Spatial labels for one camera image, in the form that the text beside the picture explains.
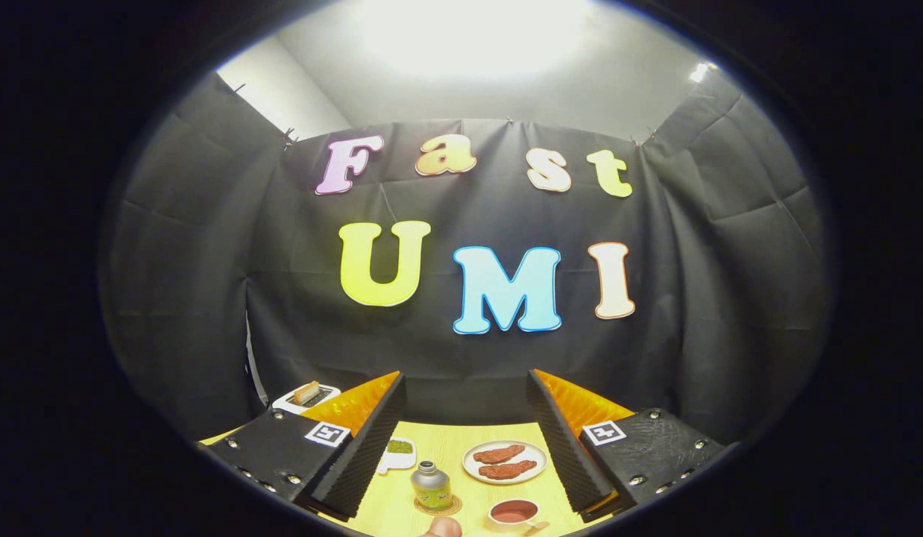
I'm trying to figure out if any brown meat piece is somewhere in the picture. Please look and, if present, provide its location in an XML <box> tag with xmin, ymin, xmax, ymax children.
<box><xmin>473</xmin><ymin>444</ymin><xmax>526</xmax><ymax>465</ymax></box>
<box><xmin>478</xmin><ymin>460</ymin><xmax>538</xmax><ymax>480</ymax></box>

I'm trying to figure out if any wooden table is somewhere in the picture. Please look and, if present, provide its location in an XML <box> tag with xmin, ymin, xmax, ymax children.
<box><xmin>197</xmin><ymin>421</ymin><xmax>619</xmax><ymax>537</ymax></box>

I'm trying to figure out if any silver green juice bottle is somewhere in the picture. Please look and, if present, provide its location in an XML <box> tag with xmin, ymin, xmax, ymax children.
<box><xmin>410</xmin><ymin>460</ymin><xmax>454</xmax><ymax>512</ymax></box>

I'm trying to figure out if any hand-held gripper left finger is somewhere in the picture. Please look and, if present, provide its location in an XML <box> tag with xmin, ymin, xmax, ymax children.
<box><xmin>201</xmin><ymin>371</ymin><xmax>408</xmax><ymax>521</ymax></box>

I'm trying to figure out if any round cork coaster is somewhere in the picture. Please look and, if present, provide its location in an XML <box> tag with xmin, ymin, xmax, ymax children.
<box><xmin>413</xmin><ymin>494</ymin><xmax>463</xmax><ymax>518</ymax></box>

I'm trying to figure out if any white toaster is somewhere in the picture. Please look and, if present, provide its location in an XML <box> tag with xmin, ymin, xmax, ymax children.
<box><xmin>272</xmin><ymin>383</ymin><xmax>341</xmax><ymax>415</ymax></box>

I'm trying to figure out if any black backdrop cloth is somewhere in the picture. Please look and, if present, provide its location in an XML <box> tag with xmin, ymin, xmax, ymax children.
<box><xmin>100</xmin><ymin>71</ymin><xmax>831</xmax><ymax>445</ymax></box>

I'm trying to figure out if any white oval plate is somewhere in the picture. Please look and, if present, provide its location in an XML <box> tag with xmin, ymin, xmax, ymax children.
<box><xmin>462</xmin><ymin>440</ymin><xmax>549</xmax><ymax>486</ymax></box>

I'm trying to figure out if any white divided bean dish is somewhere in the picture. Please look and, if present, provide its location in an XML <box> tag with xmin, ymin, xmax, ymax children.
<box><xmin>377</xmin><ymin>438</ymin><xmax>418</xmax><ymax>476</ymax></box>

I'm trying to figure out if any white cup with wooden handle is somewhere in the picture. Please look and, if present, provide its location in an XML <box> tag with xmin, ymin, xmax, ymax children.
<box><xmin>487</xmin><ymin>498</ymin><xmax>552</xmax><ymax>535</ymax></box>

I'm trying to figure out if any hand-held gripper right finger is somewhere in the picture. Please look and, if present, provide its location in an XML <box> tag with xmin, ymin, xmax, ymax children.
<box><xmin>526</xmin><ymin>368</ymin><xmax>738</xmax><ymax>524</ymax></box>

